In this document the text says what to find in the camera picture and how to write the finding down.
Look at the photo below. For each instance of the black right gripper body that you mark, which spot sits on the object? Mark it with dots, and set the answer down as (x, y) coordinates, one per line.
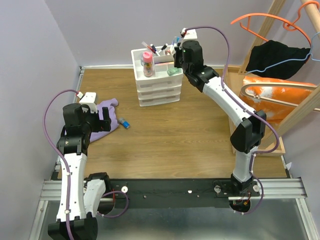
(178, 60)

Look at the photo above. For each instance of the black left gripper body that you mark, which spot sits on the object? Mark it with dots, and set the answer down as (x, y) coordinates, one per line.
(92, 122)

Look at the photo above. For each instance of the white eraser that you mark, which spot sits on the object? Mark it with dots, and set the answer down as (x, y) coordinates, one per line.
(170, 64)

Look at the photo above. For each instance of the blue cap white pen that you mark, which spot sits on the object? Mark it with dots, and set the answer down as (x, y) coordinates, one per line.
(173, 44)

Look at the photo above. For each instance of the green stapler remover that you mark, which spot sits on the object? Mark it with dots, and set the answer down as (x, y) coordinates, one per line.
(173, 71)

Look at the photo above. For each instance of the black cap white marker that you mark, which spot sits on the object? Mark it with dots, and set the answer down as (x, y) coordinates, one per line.
(163, 47)

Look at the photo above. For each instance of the orange pink highlighter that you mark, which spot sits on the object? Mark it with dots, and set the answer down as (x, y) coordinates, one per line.
(161, 64)

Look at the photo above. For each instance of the blue cap white marker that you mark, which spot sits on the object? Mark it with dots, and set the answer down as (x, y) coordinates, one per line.
(154, 49)

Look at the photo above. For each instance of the white plastic drawer organizer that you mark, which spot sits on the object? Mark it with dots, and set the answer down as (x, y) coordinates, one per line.
(160, 88)

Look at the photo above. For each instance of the pink cap pencil tube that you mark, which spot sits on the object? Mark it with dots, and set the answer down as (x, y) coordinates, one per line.
(148, 67)

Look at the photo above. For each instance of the orange red pen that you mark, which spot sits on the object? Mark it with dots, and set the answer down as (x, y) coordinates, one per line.
(148, 47)

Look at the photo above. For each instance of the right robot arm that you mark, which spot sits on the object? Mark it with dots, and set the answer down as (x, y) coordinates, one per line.
(249, 124)

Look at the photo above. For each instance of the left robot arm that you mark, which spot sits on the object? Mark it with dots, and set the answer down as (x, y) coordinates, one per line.
(75, 180)

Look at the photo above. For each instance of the purple cloth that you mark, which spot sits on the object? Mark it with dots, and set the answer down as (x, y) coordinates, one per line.
(111, 104)

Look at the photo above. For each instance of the black garment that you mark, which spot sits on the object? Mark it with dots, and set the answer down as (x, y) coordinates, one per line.
(277, 57)

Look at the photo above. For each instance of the orange white tie-dye garment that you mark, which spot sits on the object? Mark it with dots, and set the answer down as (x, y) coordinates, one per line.
(276, 97)

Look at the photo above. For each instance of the orange plastic hanger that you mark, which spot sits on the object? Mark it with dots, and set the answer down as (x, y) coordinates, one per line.
(245, 21)

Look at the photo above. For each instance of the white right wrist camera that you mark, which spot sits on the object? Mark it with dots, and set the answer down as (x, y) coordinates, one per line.
(187, 35)

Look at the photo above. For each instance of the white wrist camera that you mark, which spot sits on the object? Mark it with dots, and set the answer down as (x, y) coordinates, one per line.
(187, 35)
(88, 102)

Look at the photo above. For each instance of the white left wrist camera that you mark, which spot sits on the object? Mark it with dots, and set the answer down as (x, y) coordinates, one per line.
(88, 102)

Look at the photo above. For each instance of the wooden clothes rack frame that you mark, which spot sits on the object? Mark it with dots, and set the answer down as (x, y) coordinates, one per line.
(276, 60)

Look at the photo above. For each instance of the aluminium frame rail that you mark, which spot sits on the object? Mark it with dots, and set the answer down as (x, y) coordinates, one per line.
(270, 188)

